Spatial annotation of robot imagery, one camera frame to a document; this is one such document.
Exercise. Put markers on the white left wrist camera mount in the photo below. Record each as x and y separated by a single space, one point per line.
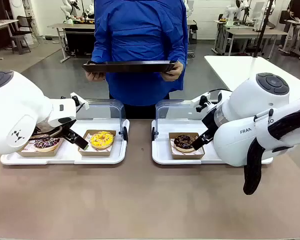
82 102

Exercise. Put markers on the grey background desk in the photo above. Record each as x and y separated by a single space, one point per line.
72 25

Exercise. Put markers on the yellow frosted donut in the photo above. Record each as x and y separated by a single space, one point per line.
97 150

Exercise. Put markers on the light wooden background table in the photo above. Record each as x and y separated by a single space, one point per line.
2 23

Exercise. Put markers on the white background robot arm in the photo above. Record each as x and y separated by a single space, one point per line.
68 11

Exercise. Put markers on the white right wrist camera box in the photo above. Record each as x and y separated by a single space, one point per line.
201 98

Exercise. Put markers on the white background robot with black joints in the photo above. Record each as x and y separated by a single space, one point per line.
233 8

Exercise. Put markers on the white display tray base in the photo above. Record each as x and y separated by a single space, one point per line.
65 160
161 147

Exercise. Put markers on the chocolate donut with coloured sprinkles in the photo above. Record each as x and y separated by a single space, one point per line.
46 144

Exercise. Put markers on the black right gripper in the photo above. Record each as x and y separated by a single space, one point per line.
211 122

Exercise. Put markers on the person's right hand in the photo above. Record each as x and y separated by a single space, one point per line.
95 76

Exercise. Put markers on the black box under desk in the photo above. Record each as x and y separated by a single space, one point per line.
80 40

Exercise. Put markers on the chocolate donut with nut crumbs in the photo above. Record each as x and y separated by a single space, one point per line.
183 144

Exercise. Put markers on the chocolate sprinkle donut left tray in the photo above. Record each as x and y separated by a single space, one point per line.
40 153

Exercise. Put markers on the person's left hand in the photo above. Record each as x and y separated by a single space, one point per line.
175 72

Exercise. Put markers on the dark office chair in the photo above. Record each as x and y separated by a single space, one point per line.
21 35

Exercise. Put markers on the grey background workbench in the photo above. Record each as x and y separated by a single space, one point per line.
250 32

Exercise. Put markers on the person's left forearm blue sleeve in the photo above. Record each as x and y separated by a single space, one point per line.
178 50

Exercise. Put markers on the black tripod pole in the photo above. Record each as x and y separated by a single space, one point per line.
263 27

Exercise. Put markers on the yellow sprinkled donut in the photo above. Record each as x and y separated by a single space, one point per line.
102 139

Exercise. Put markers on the clear hinged display lid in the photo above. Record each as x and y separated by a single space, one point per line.
102 110
175 110

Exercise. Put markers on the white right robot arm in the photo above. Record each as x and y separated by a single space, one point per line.
247 117

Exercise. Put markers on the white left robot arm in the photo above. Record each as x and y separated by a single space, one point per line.
17 110

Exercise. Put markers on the black serving tray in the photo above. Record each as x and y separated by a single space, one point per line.
128 67

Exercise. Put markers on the person's right forearm blue sleeve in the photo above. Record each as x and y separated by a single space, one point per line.
100 51

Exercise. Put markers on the background person in black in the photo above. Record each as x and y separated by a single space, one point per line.
298 10

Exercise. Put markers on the person torso in blue shirt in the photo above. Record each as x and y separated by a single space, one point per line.
140 40

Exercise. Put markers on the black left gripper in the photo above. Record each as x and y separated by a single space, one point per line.
65 121

